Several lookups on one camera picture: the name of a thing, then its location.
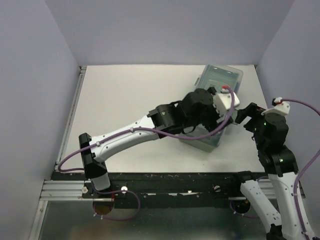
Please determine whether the green plastic tool box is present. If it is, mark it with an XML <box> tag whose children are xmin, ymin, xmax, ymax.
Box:
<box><xmin>180</xmin><ymin>65</ymin><xmax>243</xmax><ymax>153</ymax></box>

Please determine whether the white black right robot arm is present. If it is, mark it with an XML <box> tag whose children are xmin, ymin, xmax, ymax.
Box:
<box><xmin>230</xmin><ymin>101</ymin><xmax>319</xmax><ymax>240</ymax></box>

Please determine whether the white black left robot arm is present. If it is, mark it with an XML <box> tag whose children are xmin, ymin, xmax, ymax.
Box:
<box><xmin>78</xmin><ymin>86</ymin><xmax>240</xmax><ymax>198</ymax></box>

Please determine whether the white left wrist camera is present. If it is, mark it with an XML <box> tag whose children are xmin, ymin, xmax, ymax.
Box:
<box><xmin>213</xmin><ymin>85</ymin><xmax>232</xmax><ymax>117</ymax></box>

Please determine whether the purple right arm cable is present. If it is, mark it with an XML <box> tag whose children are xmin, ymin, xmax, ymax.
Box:
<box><xmin>229</xmin><ymin>99</ymin><xmax>320</xmax><ymax>240</ymax></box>

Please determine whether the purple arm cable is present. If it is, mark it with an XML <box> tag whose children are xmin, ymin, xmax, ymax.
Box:
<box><xmin>229</xmin><ymin>99</ymin><xmax>320</xmax><ymax>240</ymax></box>
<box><xmin>57</xmin><ymin>91</ymin><xmax>141</xmax><ymax>221</ymax></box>

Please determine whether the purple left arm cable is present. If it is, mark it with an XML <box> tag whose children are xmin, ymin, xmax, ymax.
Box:
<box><xmin>57</xmin><ymin>91</ymin><xmax>141</xmax><ymax>221</ymax></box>

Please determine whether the black mounting base rail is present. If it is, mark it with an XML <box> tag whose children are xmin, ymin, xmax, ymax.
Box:
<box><xmin>51</xmin><ymin>171</ymin><xmax>251</xmax><ymax>213</ymax></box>

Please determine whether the aluminium extrusion frame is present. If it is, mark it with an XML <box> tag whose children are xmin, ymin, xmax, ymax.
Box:
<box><xmin>39</xmin><ymin>65</ymin><xmax>93</xmax><ymax>201</ymax></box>

